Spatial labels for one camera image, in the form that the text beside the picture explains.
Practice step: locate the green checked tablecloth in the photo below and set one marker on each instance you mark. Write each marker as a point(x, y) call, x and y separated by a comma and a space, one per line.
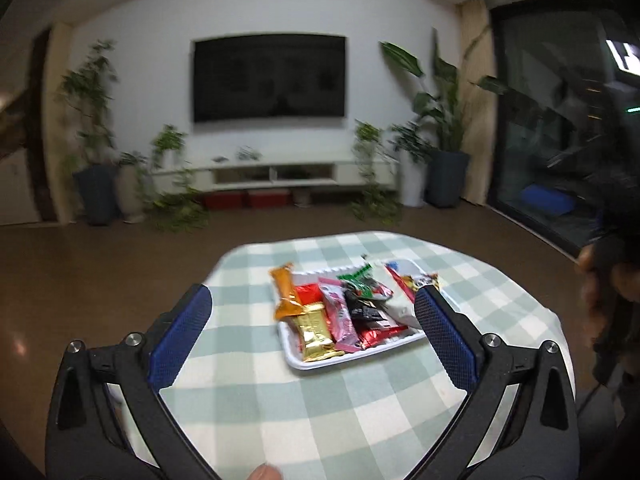
point(300, 410)

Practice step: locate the tall leafy tree plant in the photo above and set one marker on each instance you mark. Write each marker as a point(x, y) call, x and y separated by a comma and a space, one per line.
point(92, 100)

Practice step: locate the grey ribbed plant pot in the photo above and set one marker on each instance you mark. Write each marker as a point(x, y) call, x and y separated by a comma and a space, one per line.
point(131, 192)

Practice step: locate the black and gold cake packet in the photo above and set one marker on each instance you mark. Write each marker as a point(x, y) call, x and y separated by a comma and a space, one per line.
point(367, 310)

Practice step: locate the large broad leaf plant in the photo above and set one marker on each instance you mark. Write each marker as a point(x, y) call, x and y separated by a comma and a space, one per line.
point(440, 90)

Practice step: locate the white television cabinet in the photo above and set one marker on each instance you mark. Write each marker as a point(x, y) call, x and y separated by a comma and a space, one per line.
point(275, 172)

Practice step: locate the white and red stick packet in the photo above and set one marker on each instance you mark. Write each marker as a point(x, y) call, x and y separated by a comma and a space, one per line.
point(400, 277)

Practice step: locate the small white pot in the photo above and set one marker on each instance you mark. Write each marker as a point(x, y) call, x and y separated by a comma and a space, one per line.
point(301, 196)

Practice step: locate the trailing vine plant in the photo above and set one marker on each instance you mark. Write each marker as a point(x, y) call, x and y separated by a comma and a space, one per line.
point(372, 175)

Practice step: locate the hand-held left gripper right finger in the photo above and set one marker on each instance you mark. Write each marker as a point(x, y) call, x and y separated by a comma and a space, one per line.
point(445, 345)

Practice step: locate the green snack packet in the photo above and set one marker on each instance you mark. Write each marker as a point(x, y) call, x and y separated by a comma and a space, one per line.
point(356, 276)

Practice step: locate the small bushy plant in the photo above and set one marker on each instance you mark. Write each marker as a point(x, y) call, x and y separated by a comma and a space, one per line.
point(412, 142)

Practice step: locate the small dark red packet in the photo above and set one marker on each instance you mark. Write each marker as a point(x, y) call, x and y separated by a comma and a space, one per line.
point(382, 336)

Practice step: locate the black wall television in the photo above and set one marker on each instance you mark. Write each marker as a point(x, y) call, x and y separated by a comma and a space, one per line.
point(270, 80)

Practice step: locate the orange snack packet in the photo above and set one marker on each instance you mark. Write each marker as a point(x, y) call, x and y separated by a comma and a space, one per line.
point(288, 290)

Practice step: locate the white strawberry print packet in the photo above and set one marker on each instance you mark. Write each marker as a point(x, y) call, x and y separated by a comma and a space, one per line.
point(372, 290)

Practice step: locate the gold snack packet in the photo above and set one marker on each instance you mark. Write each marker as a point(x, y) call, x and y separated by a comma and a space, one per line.
point(314, 332)

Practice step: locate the pink and white packet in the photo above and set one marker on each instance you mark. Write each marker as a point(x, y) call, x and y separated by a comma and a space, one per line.
point(340, 315)

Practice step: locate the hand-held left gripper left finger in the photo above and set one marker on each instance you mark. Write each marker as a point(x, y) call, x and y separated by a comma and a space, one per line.
point(182, 340)

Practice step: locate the white plastic tray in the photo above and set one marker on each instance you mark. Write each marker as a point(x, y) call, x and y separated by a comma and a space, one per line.
point(350, 360)

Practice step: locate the tall white plant pot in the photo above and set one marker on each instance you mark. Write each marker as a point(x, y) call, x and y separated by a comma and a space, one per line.
point(412, 182)

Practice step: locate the glass sliding door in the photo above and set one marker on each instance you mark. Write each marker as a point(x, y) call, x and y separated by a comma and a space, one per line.
point(550, 135)

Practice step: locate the beige curtain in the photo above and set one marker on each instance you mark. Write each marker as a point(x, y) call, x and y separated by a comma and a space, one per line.
point(475, 110)

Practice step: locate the dark blue square planter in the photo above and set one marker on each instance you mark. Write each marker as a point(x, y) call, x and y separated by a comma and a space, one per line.
point(446, 177)
point(97, 195)

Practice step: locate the person's left hand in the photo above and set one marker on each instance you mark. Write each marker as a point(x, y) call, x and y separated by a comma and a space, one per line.
point(265, 472)

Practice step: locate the small green plant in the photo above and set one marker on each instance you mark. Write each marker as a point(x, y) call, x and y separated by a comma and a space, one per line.
point(132, 160)

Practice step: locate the yellow panda print packet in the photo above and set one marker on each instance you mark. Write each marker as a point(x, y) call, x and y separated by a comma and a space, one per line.
point(429, 281)

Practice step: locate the large red snack bag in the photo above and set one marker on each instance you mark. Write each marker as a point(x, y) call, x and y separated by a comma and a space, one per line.
point(309, 294)

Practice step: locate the trailing pothos plant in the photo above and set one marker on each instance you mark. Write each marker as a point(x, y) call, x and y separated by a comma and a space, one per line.
point(172, 180)

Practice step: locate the red storage box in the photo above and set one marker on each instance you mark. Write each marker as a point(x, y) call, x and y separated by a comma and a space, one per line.
point(269, 199)
point(225, 200)

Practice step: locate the person's right hand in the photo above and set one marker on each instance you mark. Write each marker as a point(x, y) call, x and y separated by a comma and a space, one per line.
point(590, 300)

